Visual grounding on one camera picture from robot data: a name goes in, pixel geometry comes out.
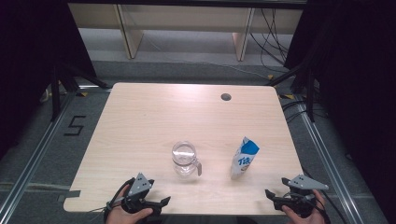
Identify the black metal stand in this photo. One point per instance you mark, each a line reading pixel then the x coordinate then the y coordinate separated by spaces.
pixel 310 93
pixel 56 93

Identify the beige wooden shelf unit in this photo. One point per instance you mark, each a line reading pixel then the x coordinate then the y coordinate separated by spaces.
pixel 186 17

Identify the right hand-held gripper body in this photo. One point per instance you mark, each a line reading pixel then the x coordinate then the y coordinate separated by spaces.
pixel 306 183

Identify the metal floor rail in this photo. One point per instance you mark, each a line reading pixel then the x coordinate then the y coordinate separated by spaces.
pixel 327 161
pixel 34 155

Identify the black curtain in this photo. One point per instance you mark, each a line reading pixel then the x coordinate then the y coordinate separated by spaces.
pixel 28 62
pixel 358 77

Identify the person's left hand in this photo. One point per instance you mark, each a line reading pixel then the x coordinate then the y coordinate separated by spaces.
pixel 120 216

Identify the person's right hand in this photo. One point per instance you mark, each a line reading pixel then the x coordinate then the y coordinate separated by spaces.
pixel 308 220

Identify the yellow tape piece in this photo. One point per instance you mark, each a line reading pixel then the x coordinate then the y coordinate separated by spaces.
pixel 288 96
pixel 82 94

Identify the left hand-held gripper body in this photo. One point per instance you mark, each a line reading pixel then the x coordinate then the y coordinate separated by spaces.
pixel 140 185

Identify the grey tape strip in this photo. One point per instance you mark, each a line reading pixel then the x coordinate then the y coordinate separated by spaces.
pixel 70 195

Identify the white and blue bag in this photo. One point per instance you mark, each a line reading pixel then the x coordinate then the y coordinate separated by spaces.
pixel 244 161

